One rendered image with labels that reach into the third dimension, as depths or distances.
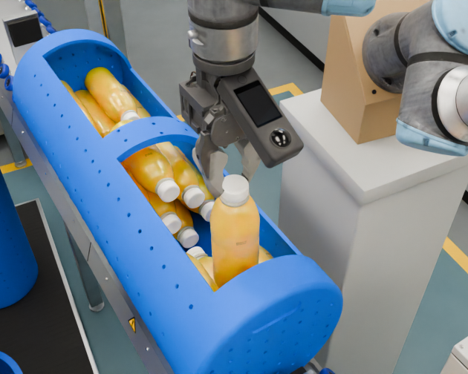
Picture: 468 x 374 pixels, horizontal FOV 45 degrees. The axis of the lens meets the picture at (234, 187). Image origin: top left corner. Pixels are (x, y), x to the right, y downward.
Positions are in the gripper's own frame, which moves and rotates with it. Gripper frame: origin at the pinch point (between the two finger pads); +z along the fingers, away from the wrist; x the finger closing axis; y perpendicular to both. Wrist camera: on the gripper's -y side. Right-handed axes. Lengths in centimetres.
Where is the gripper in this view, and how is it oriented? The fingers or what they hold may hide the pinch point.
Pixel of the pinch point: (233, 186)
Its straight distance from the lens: 76.5
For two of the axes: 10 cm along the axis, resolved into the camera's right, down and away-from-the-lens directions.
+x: -8.5, 3.7, -3.8
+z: 0.0, 7.2, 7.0
